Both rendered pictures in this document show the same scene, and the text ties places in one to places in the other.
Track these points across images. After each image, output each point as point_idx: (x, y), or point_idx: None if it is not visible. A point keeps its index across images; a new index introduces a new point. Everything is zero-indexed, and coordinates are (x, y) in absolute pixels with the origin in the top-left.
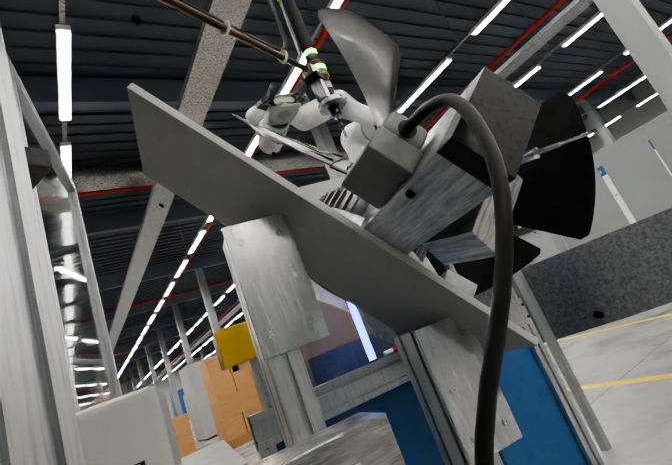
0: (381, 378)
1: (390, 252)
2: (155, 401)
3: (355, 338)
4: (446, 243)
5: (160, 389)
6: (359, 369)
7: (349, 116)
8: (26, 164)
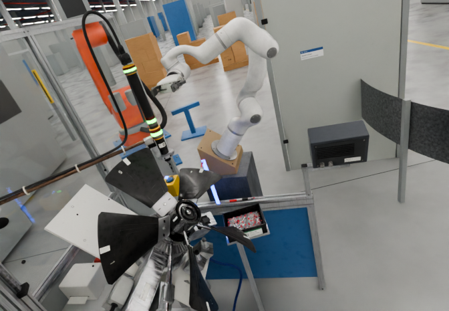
0: (220, 210)
1: None
2: (87, 288)
3: (228, 174)
4: None
5: (99, 265)
6: (211, 206)
7: (244, 43)
8: (20, 303)
